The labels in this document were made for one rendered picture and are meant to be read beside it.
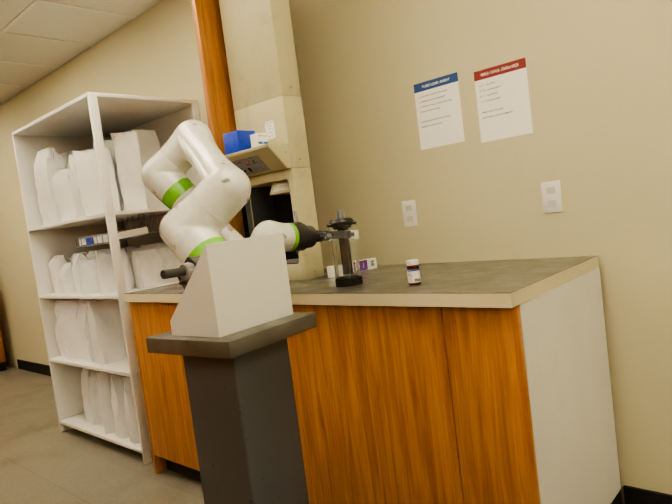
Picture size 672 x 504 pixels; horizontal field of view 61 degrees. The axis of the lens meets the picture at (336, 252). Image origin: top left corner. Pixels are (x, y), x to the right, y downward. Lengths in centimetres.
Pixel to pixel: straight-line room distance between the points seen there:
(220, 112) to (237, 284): 137
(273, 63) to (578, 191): 129
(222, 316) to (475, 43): 151
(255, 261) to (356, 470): 92
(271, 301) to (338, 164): 137
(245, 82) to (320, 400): 138
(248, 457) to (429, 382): 59
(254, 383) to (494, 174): 131
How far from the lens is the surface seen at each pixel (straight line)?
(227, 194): 155
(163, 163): 194
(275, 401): 155
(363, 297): 180
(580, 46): 224
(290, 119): 243
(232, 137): 250
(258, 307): 149
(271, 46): 250
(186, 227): 157
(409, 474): 195
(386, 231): 262
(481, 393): 169
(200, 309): 144
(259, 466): 154
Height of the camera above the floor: 120
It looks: 4 degrees down
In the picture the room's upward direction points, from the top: 7 degrees counter-clockwise
